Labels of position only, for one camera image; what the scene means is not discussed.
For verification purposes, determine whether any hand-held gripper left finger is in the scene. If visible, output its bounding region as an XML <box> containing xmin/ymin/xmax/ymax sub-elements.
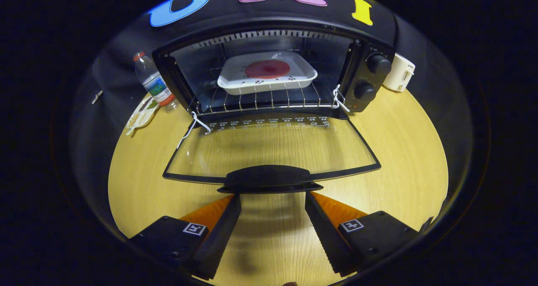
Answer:
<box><xmin>129</xmin><ymin>193</ymin><xmax>242</xmax><ymax>280</ymax></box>

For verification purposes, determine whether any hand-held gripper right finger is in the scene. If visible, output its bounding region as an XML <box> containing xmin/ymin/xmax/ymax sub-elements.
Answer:
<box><xmin>305</xmin><ymin>191</ymin><xmax>421</xmax><ymax>277</ymax></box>

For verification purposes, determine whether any white square plate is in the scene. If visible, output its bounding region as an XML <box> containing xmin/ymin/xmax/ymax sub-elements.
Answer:
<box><xmin>217</xmin><ymin>51</ymin><xmax>318</xmax><ymax>95</ymax></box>

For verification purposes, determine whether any black toaster oven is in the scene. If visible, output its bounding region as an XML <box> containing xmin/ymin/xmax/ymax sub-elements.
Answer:
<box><xmin>152</xmin><ymin>17</ymin><xmax>396</xmax><ymax>194</ymax></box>

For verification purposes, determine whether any round pink meat slice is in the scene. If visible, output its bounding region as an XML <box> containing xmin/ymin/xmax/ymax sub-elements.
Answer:
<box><xmin>245</xmin><ymin>59</ymin><xmax>291</xmax><ymax>79</ymax></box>

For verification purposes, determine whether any white pop-up toaster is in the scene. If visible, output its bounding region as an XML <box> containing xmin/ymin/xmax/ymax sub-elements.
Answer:
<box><xmin>382</xmin><ymin>53</ymin><xmax>416</xmax><ymax>93</ymax></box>

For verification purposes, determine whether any white snack packet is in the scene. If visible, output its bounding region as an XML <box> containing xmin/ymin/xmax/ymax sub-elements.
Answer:
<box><xmin>126</xmin><ymin>95</ymin><xmax>160</xmax><ymax>136</ymax></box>

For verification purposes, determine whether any clear plastic water bottle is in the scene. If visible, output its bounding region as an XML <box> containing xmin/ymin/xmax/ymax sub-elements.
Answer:
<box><xmin>134</xmin><ymin>51</ymin><xmax>180</xmax><ymax>113</ymax></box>

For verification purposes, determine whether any white cord loop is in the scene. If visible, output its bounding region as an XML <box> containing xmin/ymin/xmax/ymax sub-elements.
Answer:
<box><xmin>177</xmin><ymin>111</ymin><xmax>212</xmax><ymax>149</ymax></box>
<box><xmin>332</xmin><ymin>85</ymin><xmax>350</xmax><ymax>113</ymax></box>

